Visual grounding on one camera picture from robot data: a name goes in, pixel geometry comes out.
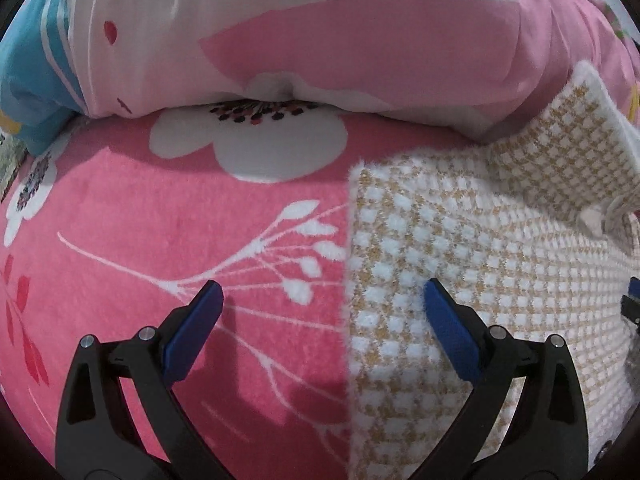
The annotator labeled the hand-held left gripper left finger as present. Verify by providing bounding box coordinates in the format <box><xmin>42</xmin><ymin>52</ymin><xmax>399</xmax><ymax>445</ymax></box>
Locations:
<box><xmin>55</xmin><ymin>280</ymin><xmax>236</xmax><ymax>480</ymax></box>

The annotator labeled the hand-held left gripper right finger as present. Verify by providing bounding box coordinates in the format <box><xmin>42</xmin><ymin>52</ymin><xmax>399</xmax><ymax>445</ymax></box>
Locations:
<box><xmin>415</xmin><ymin>277</ymin><xmax>591</xmax><ymax>480</ymax></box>

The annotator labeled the beige white houndstooth sweater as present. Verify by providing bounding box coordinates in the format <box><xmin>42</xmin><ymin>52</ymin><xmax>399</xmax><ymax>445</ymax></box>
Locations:
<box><xmin>345</xmin><ymin>60</ymin><xmax>640</xmax><ymax>480</ymax></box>

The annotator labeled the pink floral fleece blanket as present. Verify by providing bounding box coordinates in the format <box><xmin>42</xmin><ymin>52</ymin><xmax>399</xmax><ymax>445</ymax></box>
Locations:
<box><xmin>0</xmin><ymin>102</ymin><xmax>481</xmax><ymax>480</ymax></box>

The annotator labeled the green patterned fabric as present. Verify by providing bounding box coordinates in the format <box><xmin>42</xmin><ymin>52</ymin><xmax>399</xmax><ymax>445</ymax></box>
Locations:
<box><xmin>0</xmin><ymin>130</ymin><xmax>27</xmax><ymax>191</ymax></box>

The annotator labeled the pink white blue quilt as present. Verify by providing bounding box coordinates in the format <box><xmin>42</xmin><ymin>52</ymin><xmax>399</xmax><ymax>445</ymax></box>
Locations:
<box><xmin>0</xmin><ymin>0</ymin><xmax>640</xmax><ymax>156</ymax></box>

